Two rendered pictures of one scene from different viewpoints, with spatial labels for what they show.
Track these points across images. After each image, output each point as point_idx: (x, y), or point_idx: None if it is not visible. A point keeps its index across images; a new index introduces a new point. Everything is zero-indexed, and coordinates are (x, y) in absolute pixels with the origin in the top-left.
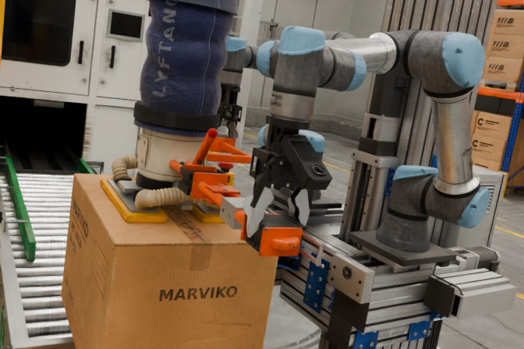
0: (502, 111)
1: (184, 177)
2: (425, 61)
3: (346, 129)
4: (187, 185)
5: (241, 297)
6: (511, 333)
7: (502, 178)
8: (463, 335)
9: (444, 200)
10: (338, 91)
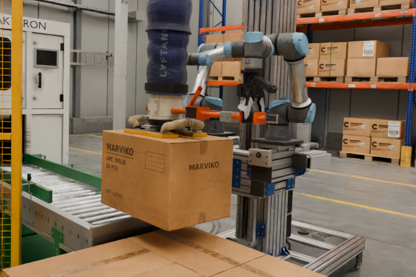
0: None
1: (190, 110)
2: (285, 46)
3: None
4: (192, 114)
5: (220, 167)
6: (316, 214)
7: None
8: (291, 219)
9: (298, 111)
10: None
